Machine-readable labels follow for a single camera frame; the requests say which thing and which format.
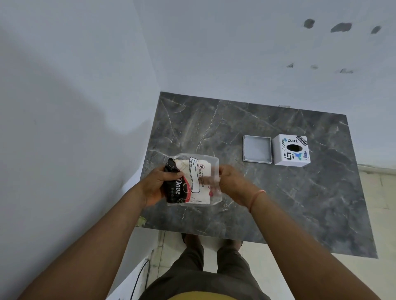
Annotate person's dark grey trousers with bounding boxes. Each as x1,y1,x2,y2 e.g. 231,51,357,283
139,244,271,300

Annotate black and white sachet pack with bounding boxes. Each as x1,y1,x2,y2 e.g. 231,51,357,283
164,158,214,205

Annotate person's left forearm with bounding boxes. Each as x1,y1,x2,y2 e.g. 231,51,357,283
17,185,148,300

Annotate grey square box lid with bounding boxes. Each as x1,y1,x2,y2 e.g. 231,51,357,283
243,135,273,164

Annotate white box with stickers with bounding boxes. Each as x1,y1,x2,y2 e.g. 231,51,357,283
271,134,311,168

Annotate clear plastic bag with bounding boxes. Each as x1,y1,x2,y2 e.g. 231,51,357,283
165,154,223,207

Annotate person's right forearm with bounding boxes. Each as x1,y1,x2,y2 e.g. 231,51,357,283
249,191,382,300

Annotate person's yellow shirt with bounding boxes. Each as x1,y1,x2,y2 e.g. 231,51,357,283
167,292,239,300

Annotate person's left hand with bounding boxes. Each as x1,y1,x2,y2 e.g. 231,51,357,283
140,167,185,208

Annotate person's right hand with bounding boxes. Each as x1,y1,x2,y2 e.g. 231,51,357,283
218,164,264,209

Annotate orange thread wristband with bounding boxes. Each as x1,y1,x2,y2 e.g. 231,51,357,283
249,189,267,213

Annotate black cable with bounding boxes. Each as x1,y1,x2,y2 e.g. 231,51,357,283
130,259,151,300

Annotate person's left foot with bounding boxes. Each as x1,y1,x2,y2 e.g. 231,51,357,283
181,233,205,248

